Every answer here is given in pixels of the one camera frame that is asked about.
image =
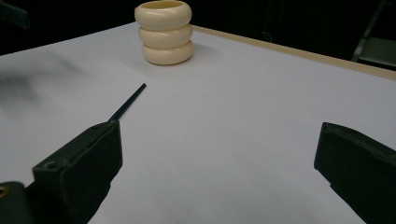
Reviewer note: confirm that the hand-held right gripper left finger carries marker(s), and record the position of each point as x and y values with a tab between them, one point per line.
84	161

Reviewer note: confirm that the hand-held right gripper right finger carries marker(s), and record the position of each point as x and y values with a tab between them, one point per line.
358	161

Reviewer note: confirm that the black and gold chopstick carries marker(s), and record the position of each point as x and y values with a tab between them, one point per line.
128	102

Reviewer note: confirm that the cream ribbed holder cup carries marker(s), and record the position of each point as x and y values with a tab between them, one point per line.
165	32

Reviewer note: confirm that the metal stand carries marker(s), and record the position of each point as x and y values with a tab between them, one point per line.
375	46

